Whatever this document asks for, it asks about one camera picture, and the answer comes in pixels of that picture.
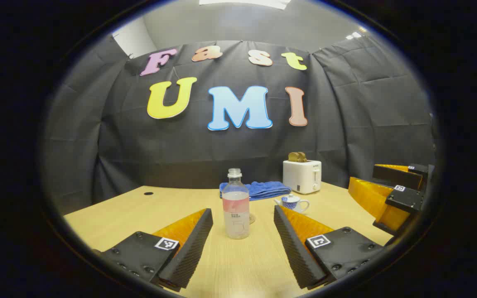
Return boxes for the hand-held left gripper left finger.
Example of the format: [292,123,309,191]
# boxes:
[96,208,214,293]

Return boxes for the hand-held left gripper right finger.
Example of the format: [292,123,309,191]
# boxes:
[273,205,385,290]

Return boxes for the white blue patterned teacup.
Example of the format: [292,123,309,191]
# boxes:
[275,193,311,214]

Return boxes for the clear water bottle pink label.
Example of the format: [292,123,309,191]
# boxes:
[222,168,250,240]

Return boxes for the folded blue towel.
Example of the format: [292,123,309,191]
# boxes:
[219,181,292,201]

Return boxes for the white toaster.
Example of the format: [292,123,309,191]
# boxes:
[283,159,322,195]

